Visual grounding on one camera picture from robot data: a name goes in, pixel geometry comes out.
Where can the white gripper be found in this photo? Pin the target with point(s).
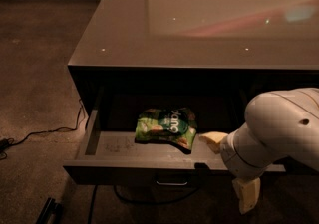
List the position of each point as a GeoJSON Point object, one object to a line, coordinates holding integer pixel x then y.
{"type": "Point", "coordinates": [231, 157]}

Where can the drawer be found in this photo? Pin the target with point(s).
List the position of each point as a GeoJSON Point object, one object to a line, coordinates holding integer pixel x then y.
{"type": "Point", "coordinates": [110, 155]}

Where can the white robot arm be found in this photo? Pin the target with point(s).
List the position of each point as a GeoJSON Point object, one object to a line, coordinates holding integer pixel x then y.
{"type": "Point", "coordinates": [277, 124]}

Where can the dark grey drawer cabinet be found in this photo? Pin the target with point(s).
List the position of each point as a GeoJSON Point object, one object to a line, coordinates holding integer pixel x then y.
{"type": "Point", "coordinates": [194, 46]}

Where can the green snack bag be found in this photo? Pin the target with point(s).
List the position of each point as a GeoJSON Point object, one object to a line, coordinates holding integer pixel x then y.
{"type": "Point", "coordinates": [177, 126]}

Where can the black power adapter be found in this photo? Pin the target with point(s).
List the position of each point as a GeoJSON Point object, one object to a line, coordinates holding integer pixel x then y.
{"type": "Point", "coordinates": [4, 143]}

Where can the black metal floor bracket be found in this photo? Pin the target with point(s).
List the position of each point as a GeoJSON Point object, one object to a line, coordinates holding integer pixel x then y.
{"type": "Point", "coordinates": [51, 212]}

